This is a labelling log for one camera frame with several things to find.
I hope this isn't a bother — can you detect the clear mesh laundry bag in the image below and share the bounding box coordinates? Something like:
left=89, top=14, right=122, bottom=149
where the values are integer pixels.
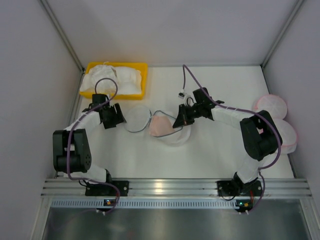
left=124, top=105, right=192, bottom=147

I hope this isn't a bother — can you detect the pink bra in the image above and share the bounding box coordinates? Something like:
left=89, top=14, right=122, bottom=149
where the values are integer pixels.
left=148, top=115, right=175, bottom=137

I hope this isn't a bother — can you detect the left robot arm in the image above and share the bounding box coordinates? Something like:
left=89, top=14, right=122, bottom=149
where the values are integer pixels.
left=52, top=93, right=126, bottom=184

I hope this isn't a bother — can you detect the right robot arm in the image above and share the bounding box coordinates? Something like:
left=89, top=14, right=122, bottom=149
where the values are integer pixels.
left=172, top=87, right=283, bottom=184

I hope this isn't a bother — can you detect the upper pink-trimmed laundry bag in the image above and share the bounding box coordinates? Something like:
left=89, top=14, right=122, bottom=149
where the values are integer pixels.
left=253, top=94, right=288, bottom=120

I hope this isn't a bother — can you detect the pink-trimmed laundry bag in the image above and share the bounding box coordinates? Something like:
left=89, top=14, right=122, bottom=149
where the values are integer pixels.
left=273, top=118, right=298, bottom=155
left=253, top=94, right=288, bottom=120

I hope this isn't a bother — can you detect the lower pink-trimmed laundry bag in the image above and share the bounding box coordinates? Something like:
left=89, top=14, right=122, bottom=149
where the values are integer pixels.
left=273, top=118, right=298, bottom=155

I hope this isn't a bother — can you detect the yellow plastic bin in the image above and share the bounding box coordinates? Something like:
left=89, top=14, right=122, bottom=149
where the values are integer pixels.
left=78, top=61, right=149, bottom=101

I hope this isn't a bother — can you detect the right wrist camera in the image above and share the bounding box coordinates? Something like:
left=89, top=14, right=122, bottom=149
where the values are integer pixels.
left=178, top=89, right=190, bottom=101

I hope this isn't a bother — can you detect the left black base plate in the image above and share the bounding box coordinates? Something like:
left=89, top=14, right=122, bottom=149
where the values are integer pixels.
left=85, top=180, right=130, bottom=197

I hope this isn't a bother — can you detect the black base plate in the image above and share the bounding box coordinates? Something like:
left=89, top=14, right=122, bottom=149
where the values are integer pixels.
left=85, top=180, right=130, bottom=197
left=217, top=179, right=263, bottom=198

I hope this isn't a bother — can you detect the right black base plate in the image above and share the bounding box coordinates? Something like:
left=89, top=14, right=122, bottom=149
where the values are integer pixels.
left=217, top=179, right=263, bottom=198

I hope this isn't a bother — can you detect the aluminium front rail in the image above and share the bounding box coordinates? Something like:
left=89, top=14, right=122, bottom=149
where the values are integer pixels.
left=41, top=177, right=312, bottom=199

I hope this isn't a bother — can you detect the slotted white cable duct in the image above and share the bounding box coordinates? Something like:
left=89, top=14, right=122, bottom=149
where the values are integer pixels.
left=51, top=198, right=252, bottom=210

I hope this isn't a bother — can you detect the left aluminium frame post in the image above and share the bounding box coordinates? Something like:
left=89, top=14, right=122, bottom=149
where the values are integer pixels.
left=38, top=0, right=85, bottom=72

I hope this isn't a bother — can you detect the aluminium frame post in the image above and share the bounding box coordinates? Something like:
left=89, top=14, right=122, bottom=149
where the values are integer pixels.
left=260, top=0, right=306, bottom=70
left=38, top=0, right=85, bottom=72

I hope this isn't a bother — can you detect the right aluminium frame post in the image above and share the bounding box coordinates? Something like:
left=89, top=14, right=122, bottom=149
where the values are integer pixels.
left=260, top=0, right=306, bottom=70

